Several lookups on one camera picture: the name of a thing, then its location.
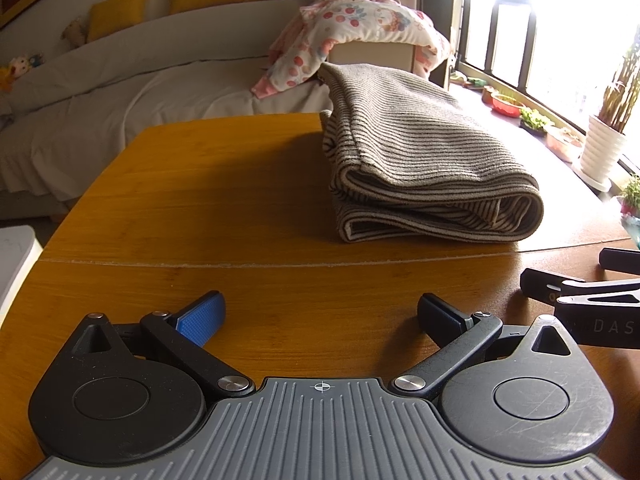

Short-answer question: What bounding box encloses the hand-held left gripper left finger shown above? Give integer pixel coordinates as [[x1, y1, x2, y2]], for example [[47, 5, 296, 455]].
[[70, 290, 257, 401]]

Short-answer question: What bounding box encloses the light grey sofa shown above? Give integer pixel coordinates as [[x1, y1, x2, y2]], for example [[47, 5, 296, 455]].
[[0, 0, 336, 221]]

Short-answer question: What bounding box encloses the tall green palm plant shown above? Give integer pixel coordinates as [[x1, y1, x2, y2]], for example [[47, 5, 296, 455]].
[[597, 30, 640, 134]]

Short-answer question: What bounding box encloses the black window frame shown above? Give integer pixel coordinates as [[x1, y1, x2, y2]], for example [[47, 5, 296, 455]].
[[452, 0, 640, 171]]

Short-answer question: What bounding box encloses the white stool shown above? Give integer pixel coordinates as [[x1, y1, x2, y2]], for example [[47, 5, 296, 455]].
[[0, 225, 44, 317]]

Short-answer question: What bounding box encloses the small potted plant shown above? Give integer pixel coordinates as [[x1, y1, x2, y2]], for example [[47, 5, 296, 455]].
[[619, 175, 640, 219]]

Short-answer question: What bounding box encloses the floral blanket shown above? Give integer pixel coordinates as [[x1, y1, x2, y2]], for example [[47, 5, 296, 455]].
[[250, 0, 453, 101]]

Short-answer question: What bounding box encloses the striped knit sweater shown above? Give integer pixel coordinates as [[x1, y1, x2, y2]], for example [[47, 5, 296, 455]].
[[317, 62, 546, 245]]

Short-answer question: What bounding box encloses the brown plant pot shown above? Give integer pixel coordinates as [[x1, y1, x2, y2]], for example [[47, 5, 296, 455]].
[[544, 126, 586, 164]]

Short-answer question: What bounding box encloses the white ribbed plant pot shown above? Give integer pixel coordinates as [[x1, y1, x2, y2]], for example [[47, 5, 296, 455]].
[[579, 114, 627, 192]]

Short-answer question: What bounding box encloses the red basin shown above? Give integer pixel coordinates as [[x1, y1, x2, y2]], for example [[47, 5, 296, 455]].
[[489, 92, 526, 119]]

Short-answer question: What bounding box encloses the beige plush toy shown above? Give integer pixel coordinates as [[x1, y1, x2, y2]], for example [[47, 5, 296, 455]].
[[62, 15, 91, 49]]

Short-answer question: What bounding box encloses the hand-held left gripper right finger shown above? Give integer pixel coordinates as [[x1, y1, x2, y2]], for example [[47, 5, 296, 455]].
[[391, 293, 581, 400]]

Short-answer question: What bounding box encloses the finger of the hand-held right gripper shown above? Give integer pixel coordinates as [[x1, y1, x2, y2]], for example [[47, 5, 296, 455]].
[[520, 269, 640, 311], [599, 247, 640, 277]]

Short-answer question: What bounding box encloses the beige chair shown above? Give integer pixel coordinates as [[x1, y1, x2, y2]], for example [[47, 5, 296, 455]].
[[330, 40, 418, 76]]

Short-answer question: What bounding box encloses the pair of slippers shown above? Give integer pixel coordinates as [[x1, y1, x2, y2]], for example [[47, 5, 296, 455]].
[[449, 72, 489, 89]]

